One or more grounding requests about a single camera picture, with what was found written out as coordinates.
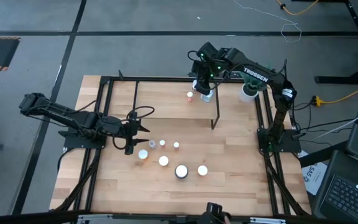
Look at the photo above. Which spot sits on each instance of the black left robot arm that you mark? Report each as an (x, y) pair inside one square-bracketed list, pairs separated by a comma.
[(57, 112)]

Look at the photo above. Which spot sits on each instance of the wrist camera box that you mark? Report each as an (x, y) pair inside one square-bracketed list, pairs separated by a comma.
[(207, 49), (132, 116)]

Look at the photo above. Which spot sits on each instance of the medium white pill bottle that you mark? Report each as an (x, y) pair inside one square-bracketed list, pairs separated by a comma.
[(208, 97)]

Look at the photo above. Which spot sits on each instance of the orange pill bottle white cap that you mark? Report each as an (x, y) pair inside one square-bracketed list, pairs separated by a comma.
[(143, 154), (163, 160), (202, 170)]

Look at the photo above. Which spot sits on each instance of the small clear plastic vial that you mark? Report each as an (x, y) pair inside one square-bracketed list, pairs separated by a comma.
[(152, 143)]

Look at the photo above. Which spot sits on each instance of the person's hand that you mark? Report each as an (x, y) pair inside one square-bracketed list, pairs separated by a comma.
[(227, 219)]

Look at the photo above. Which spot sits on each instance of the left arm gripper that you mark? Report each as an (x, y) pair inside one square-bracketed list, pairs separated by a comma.
[(130, 137)]

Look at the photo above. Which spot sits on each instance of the black aluminium table frame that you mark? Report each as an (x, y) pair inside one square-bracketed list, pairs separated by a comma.
[(154, 78)]

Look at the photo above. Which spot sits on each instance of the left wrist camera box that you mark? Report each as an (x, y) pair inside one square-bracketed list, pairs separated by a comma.
[(132, 116)]

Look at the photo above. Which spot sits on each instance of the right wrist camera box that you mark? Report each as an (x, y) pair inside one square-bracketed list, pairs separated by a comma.
[(207, 49)]

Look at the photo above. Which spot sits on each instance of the tiny white bottle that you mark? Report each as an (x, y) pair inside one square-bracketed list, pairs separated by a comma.
[(176, 145)]

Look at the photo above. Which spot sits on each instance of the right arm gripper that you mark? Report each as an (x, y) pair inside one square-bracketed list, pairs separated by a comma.
[(204, 71)]

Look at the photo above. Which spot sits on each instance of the pink vial white cap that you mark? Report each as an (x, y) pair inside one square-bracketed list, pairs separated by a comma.
[(190, 96), (162, 143)]

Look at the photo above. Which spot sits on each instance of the white printed paper sheet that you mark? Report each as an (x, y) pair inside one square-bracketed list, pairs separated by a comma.
[(314, 177)]

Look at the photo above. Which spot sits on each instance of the laptop keyboard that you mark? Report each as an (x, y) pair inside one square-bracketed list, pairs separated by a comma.
[(346, 199)]

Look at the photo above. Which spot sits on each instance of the green plant white pot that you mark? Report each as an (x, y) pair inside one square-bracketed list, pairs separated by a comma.
[(248, 93)]

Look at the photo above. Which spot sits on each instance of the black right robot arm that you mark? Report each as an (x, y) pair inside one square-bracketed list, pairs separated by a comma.
[(256, 74)]

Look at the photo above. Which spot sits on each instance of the light wooden shelf black legs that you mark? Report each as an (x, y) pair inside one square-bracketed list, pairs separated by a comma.
[(166, 99)]

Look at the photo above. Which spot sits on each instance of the black desk leg frame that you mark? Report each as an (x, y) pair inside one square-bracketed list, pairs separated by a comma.
[(337, 80)]

